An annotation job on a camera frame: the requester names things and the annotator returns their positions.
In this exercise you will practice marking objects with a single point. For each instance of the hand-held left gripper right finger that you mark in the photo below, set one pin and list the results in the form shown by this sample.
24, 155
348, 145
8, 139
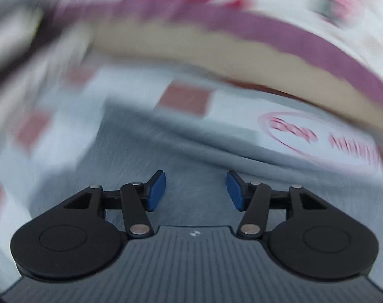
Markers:
235, 192

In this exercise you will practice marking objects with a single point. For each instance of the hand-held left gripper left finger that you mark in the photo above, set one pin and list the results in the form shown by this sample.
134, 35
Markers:
156, 192

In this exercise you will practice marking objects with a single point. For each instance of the grey garment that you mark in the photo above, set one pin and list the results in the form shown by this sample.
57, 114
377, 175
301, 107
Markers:
191, 151

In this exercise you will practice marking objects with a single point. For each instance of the red checked cloth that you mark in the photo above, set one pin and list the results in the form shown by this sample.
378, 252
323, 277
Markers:
185, 97

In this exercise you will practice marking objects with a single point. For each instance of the cardboard box with purple tape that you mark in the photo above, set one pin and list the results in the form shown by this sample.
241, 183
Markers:
210, 53

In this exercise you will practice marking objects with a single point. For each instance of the white folded garment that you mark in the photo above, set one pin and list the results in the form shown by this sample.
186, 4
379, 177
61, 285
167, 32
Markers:
62, 50

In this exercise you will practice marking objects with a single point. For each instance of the printed blanket with purple ruffle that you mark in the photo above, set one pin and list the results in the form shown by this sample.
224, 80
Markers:
289, 0

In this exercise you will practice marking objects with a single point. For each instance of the dark brown folded garment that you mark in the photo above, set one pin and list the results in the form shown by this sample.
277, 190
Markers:
49, 19

